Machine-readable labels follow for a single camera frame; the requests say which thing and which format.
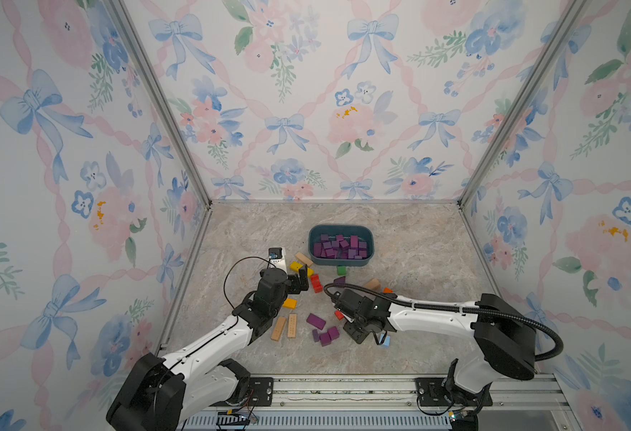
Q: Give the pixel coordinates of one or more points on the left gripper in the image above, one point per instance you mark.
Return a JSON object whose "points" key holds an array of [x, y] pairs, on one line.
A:
{"points": [[295, 286]]}

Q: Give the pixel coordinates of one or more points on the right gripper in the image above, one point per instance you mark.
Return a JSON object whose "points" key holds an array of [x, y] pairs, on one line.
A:
{"points": [[346, 329]]}

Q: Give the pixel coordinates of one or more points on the purple long brick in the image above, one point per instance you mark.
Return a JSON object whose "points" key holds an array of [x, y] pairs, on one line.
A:
{"points": [[316, 321]]}

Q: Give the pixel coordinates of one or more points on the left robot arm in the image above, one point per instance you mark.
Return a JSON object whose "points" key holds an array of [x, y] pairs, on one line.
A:
{"points": [[161, 392]]}

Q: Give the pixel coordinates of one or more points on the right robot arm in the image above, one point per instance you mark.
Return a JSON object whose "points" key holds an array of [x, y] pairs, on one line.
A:
{"points": [[504, 342]]}

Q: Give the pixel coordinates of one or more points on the natural wood brick near bin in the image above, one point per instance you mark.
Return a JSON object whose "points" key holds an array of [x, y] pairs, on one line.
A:
{"points": [[303, 259]]}

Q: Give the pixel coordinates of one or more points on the teal plastic storage bin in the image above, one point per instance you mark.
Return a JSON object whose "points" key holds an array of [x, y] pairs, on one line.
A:
{"points": [[347, 245]]}

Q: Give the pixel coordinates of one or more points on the yellow long brick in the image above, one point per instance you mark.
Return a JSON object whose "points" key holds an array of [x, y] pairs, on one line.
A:
{"points": [[296, 266]]}

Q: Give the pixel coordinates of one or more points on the red arch brick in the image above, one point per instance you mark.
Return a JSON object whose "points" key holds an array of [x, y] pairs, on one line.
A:
{"points": [[316, 284]]}

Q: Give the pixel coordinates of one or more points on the yellow-orange brick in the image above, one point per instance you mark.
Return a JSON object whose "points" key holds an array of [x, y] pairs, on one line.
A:
{"points": [[290, 304]]}

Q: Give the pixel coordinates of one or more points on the natural wood brick right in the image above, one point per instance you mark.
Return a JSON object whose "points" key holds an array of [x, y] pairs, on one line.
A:
{"points": [[373, 284]]}

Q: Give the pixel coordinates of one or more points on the light blue cube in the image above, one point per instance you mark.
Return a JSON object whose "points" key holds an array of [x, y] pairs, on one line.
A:
{"points": [[385, 341]]}

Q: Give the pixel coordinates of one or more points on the purple cube front cluster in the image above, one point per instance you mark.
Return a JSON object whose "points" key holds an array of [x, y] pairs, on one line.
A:
{"points": [[334, 333]]}

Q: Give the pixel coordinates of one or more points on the purple cube front left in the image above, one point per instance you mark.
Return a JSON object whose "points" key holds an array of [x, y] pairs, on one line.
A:
{"points": [[325, 339]]}

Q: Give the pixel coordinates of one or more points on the natural wood long brick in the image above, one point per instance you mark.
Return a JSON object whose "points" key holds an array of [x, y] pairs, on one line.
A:
{"points": [[279, 328], [292, 326]]}

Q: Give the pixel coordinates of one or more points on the natural wood long brick left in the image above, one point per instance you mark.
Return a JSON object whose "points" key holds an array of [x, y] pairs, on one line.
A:
{"points": [[279, 328]]}

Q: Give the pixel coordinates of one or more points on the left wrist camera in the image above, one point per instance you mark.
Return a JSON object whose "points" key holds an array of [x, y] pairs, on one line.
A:
{"points": [[277, 258]]}

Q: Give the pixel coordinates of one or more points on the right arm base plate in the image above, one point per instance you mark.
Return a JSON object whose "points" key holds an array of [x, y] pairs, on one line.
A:
{"points": [[432, 393]]}

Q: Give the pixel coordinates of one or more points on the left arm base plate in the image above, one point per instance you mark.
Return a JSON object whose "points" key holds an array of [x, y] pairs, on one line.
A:
{"points": [[254, 392]]}

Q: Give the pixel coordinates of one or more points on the aluminium front rail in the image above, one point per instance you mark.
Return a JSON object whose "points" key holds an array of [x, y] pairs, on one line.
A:
{"points": [[389, 402]]}

